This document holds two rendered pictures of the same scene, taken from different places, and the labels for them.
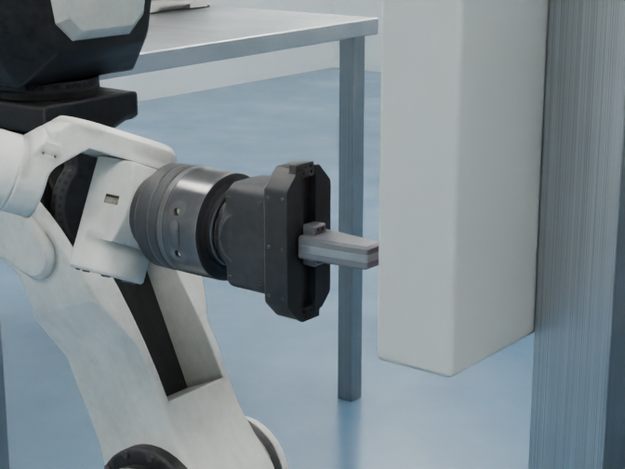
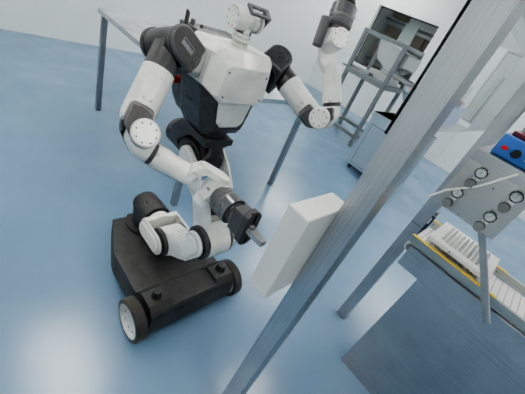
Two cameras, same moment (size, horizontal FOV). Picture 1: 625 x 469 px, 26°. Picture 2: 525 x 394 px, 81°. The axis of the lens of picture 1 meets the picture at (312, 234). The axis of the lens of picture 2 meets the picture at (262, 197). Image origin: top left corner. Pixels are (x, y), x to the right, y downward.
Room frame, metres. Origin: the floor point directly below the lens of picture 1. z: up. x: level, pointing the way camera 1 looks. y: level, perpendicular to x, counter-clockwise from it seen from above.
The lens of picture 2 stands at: (0.31, 0.04, 1.42)
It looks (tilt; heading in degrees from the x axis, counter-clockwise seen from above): 32 degrees down; 358
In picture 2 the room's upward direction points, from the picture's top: 24 degrees clockwise
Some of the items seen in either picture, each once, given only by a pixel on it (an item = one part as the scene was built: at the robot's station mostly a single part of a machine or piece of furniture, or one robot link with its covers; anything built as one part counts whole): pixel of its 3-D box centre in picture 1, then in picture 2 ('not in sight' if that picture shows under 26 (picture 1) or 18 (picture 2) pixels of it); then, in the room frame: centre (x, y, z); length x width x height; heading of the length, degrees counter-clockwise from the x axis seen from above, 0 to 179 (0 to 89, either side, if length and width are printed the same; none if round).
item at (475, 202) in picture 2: not in sight; (484, 195); (1.37, -0.72, 1.12); 0.22 x 0.11 x 0.20; 53
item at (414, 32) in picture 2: not in sight; (393, 46); (7.36, -1.39, 1.43); 1.32 x 0.01 x 1.11; 51
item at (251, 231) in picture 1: (251, 230); (238, 216); (1.04, 0.05, 0.87); 0.12 x 0.10 x 0.13; 53
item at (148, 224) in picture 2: not in sight; (166, 232); (1.46, 0.36, 0.28); 0.21 x 0.20 x 0.13; 53
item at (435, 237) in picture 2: not in sight; (464, 248); (1.42, -0.85, 0.88); 0.25 x 0.24 x 0.02; 143
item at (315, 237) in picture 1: (341, 239); (257, 234); (0.99, -0.02, 0.88); 0.06 x 0.03 x 0.02; 53
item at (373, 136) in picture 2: not in sight; (388, 152); (4.14, -1.33, 0.38); 0.63 x 0.57 x 0.76; 51
